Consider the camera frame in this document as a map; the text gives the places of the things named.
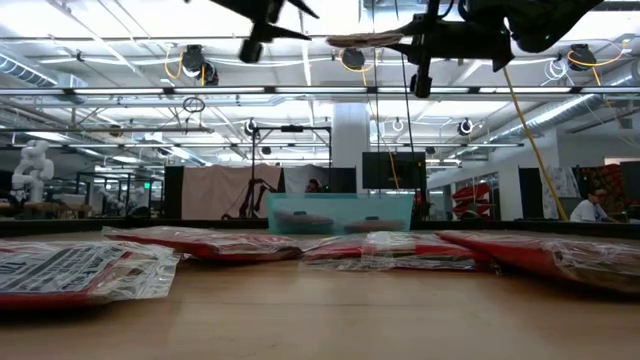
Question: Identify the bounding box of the black aluminium table frame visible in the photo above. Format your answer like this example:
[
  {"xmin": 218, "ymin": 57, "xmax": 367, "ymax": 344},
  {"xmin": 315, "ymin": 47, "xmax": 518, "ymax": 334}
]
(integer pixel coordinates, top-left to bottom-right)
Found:
[{"xmin": 0, "ymin": 218, "xmax": 640, "ymax": 239}]

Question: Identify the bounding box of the red patterned cloth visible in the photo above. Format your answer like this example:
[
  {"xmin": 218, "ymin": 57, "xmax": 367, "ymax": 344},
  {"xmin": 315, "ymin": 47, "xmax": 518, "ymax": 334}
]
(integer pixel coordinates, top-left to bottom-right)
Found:
[{"xmin": 579, "ymin": 163, "xmax": 626, "ymax": 214}]

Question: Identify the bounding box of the black monitor screen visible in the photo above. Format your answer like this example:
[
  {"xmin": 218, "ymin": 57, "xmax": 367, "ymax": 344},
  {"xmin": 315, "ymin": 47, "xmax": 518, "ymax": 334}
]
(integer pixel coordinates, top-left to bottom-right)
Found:
[{"xmin": 362, "ymin": 151, "xmax": 428, "ymax": 191}]

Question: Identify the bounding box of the beige curtain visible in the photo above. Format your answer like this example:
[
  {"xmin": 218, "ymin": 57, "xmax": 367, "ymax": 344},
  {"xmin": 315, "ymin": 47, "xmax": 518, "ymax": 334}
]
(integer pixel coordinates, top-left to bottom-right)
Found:
[{"xmin": 181, "ymin": 163, "xmax": 284, "ymax": 220}]

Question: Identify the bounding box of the silver ventilation duct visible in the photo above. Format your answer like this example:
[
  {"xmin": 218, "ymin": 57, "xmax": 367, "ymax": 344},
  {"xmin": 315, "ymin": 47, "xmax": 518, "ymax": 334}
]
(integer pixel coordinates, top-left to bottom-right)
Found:
[{"xmin": 492, "ymin": 62, "xmax": 640, "ymax": 146}]

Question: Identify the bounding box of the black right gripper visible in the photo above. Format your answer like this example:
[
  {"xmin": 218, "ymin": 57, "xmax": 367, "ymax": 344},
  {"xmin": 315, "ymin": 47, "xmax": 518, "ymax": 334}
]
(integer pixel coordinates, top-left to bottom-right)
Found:
[{"xmin": 387, "ymin": 0, "xmax": 514, "ymax": 99}]

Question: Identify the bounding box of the yellow hanging cable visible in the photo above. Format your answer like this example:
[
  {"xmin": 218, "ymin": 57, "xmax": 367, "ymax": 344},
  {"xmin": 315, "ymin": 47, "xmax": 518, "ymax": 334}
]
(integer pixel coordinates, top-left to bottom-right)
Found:
[{"xmin": 501, "ymin": 65, "xmax": 570, "ymax": 222}]

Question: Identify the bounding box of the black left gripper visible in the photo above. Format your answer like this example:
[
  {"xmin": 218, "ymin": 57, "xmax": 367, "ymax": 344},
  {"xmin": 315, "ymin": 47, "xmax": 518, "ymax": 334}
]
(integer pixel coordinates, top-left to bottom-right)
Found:
[{"xmin": 209, "ymin": 0, "xmax": 320, "ymax": 63}]

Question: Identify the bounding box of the white square pillar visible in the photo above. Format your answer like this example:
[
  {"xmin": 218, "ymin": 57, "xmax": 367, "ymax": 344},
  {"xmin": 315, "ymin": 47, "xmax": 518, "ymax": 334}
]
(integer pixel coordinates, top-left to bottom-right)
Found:
[{"xmin": 332, "ymin": 102, "xmax": 371, "ymax": 194}]

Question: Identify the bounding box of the black rig frame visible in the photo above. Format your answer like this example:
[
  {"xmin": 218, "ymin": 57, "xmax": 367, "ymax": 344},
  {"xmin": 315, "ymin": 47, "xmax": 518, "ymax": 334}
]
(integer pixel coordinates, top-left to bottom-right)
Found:
[{"xmin": 251, "ymin": 124, "xmax": 333, "ymax": 220}]

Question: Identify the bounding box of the black partition panel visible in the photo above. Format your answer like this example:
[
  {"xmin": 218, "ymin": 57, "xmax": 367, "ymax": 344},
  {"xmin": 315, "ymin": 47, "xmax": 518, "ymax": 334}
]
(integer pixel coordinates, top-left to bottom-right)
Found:
[
  {"xmin": 518, "ymin": 167, "xmax": 545, "ymax": 220},
  {"xmin": 163, "ymin": 165, "xmax": 185, "ymax": 220}
]

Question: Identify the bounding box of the black hanging cable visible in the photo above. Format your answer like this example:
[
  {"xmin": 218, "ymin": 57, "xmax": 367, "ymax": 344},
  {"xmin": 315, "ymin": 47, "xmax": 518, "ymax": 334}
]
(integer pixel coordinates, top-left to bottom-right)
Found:
[{"xmin": 401, "ymin": 52, "xmax": 417, "ymax": 194}]

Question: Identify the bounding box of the wooden background table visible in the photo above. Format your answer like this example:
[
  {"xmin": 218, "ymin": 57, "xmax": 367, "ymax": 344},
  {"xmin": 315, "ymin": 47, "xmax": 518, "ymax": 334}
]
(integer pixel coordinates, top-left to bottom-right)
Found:
[{"xmin": 0, "ymin": 201, "xmax": 94, "ymax": 220}]

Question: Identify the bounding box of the red popcorn bag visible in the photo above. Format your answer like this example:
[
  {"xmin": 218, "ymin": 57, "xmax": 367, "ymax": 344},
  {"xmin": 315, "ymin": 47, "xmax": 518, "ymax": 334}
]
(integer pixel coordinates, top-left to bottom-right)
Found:
[
  {"xmin": 301, "ymin": 230, "xmax": 496, "ymax": 274},
  {"xmin": 0, "ymin": 240, "xmax": 181, "ymax": 310},
  {"xmin": 325, "ymin": 31, "xmax": 405, "ymax": 50},
  {"xmin": 436, "ymin": 229, "xmax": 640, "ymax": 296},
  {"xmin": 102, "ymin": 225, "xmax": 305, "ymax": 263}
]

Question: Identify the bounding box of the teal translucent plastic basket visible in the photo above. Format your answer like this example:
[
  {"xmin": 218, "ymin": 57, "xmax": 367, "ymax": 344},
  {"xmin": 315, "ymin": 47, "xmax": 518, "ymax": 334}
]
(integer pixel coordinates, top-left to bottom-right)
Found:
[{"xmin": 266, "ymin": 193, "xmax": 415, "ymax": 236}]

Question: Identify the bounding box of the white humanoid robot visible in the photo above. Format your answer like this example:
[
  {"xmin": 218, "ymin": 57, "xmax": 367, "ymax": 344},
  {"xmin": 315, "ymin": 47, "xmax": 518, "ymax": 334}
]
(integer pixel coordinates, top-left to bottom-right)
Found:
[{"xmin": 9, "ymin": 138, "xmax": 56, "ymax": 204}]

